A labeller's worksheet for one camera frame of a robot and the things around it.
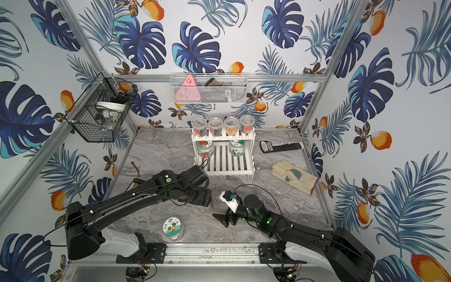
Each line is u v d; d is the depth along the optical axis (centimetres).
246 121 78
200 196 65
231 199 66
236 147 86
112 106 80
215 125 77
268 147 110
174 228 74
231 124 78
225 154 93
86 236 40
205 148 86
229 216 68
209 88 92
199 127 76
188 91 89
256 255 76
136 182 95
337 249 43
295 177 97
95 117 91
